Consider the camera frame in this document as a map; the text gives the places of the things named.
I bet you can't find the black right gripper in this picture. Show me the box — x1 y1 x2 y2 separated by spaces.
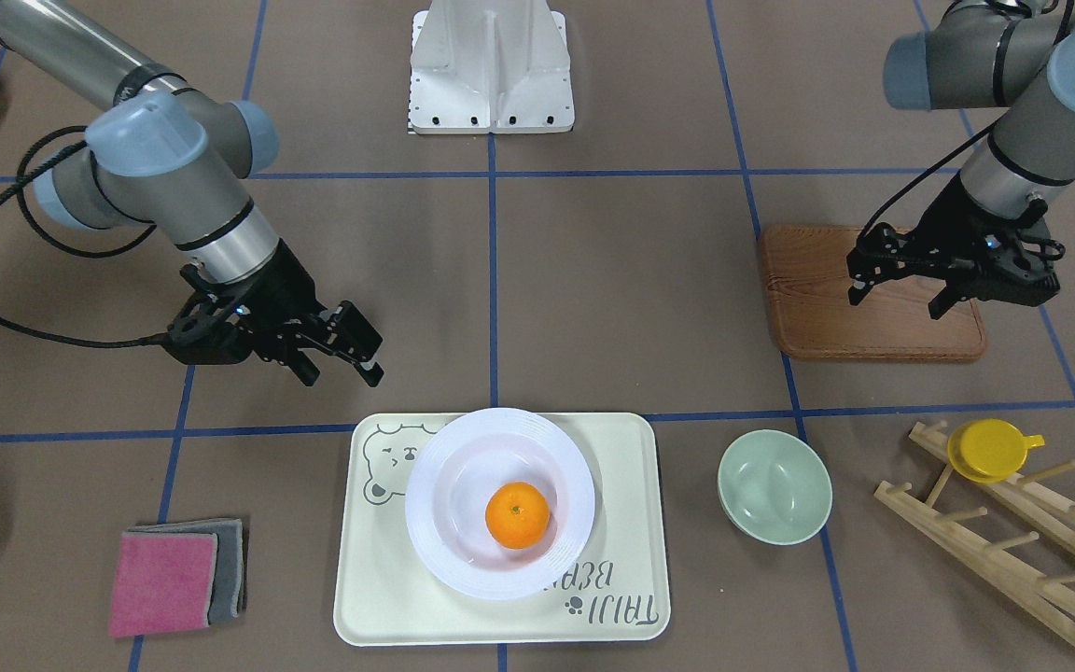
178 241 384 387

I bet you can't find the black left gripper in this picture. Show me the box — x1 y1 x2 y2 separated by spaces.
847 175 1049 320

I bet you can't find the white round plate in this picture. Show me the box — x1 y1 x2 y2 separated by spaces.
405 408 596 601

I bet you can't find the orange fruit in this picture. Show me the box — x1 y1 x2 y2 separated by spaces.
483 482 551 551

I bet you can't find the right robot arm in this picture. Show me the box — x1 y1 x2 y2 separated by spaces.
0 1 384 386

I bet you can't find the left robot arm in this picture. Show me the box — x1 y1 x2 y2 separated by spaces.
847 1 1075 319

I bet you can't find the cream bear tray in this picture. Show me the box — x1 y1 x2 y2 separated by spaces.
333 413 671 647

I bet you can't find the wooden cutting board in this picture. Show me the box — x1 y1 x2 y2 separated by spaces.
759 224 988 363

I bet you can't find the yellow mug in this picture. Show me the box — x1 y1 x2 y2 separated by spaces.
944 418 1046 483

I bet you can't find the green bowl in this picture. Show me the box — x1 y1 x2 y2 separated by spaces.
717 429 833 546

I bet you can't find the grey cloth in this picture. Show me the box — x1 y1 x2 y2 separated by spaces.
123 518 244 628

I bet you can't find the pink cloth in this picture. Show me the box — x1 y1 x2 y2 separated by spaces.
108 531 218 638

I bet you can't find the wooden dish rack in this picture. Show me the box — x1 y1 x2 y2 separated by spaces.
874 421 1075 648

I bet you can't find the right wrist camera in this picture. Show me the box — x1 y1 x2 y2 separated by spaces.
161 314 253 366

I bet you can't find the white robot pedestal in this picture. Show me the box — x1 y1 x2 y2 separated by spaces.
407 1 576 135

